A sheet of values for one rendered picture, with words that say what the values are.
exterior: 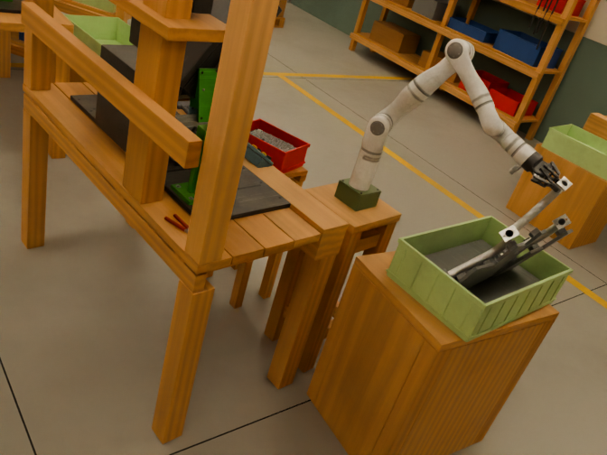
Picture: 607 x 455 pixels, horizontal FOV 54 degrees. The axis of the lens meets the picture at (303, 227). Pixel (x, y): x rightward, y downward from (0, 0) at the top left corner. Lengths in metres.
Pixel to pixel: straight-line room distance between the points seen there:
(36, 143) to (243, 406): 1.57
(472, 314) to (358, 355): 0.57
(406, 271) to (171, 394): 0.99
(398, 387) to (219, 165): 1.10
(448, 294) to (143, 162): 1.16
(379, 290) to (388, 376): 0.33
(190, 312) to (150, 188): 0.47
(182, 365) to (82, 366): 0.68
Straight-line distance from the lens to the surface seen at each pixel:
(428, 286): 2.22
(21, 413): 2.65
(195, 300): 2.03
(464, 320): 2.16
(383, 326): 2.32
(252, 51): 1.65
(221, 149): 1.73
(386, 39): 8.71
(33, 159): 3.17
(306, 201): 2.42
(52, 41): 2.59
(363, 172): 2.54
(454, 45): 2.36
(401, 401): 2.34
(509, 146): 2.30
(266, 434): 2.66
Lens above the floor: 2.01
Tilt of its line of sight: 30 degrees down
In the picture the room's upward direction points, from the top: 17 degrees clockwise
